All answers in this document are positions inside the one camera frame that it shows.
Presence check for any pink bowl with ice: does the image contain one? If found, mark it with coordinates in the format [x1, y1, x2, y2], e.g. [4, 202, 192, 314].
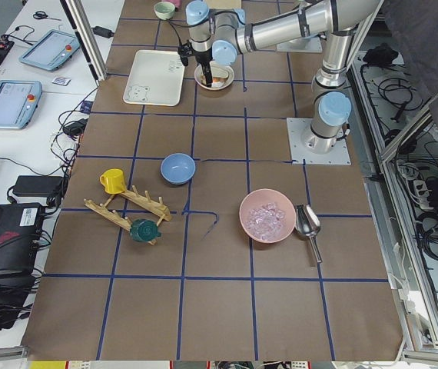
[239, 188, 296, 243]

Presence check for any near teach pendant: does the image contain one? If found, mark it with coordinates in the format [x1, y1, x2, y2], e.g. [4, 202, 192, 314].
[0, 80, 42, 130]

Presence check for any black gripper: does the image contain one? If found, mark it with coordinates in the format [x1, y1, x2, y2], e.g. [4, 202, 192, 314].
[194, 48, 213, 86]

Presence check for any metal scoop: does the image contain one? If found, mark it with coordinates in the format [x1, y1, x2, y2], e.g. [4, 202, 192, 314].
[295, 204, 323, 264]

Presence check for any yellow cup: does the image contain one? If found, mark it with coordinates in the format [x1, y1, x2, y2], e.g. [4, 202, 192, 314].
[99, 168, 127, 194]

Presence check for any fried egg toy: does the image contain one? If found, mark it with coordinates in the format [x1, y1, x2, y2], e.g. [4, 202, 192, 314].
[211, 78, 224, 88]

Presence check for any wooden peg rack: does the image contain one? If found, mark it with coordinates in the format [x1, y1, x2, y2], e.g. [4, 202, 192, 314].
[84, 184, 173, 247]

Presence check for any cream round plate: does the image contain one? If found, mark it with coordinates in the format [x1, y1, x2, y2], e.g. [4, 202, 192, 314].
[194, 61, 234, 91]

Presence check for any teach pendant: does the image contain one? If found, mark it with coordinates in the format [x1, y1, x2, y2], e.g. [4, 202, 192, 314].
[19, 29, 80, 71]
[0, 80, 42, 130]

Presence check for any cream rectangular bear tray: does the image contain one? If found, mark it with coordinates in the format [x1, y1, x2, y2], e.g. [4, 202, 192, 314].
[123, 50, 184, 106]

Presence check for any blue bowl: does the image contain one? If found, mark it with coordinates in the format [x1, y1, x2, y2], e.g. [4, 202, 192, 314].
[161, 153, 196, 185]

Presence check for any bread slice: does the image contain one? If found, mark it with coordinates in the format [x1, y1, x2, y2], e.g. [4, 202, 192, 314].
[211, 66, 230, 81]

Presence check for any green bowl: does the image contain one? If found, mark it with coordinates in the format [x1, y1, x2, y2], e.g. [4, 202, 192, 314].
[154, 1, 176, 20]

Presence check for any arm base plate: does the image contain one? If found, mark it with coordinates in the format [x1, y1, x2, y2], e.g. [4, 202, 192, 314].
[287, 118, 351, 165]
[276, 35, 323, 54]

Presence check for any dark green cup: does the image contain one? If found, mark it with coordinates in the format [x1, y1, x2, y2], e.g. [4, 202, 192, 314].
[130, 219, 161, 244]

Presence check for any black computer box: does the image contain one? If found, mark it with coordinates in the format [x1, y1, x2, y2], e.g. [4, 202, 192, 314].
[0, 202, 45, 276]

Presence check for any aluminium frame post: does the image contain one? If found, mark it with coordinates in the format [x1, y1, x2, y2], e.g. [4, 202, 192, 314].
[60, 0, 107, 81]

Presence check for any far teach pendant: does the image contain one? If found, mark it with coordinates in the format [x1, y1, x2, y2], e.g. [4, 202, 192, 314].
[19, 29, 80, 71]

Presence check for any black power adapter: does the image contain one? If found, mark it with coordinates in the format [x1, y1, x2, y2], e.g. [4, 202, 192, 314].
[92, 26, 114, 38]

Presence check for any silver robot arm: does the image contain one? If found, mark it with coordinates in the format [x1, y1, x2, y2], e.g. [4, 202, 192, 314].
[178, 0, 382, 97]

